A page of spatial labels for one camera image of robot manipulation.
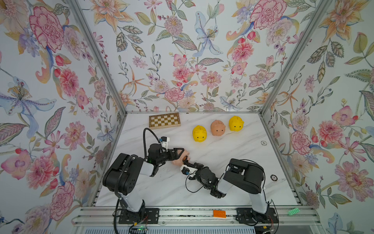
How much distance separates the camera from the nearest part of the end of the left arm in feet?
2.47

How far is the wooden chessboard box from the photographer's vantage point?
1.12m

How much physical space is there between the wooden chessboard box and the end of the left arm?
11.2 inches
